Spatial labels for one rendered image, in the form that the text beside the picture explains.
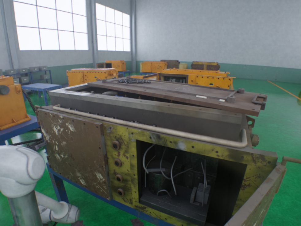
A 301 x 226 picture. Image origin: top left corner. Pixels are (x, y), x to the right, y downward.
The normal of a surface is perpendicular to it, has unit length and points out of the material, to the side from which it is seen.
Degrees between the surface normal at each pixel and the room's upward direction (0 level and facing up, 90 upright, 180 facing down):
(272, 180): 0
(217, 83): 90
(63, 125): 90
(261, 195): 0
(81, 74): 90
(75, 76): 90
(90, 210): 0
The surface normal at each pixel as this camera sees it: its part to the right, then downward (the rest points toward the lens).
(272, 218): 0.00, -0.95
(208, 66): -0.43, 0.29
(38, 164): 0.99, -0.10
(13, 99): 0.91, 0.13
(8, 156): 0.07, -0.68
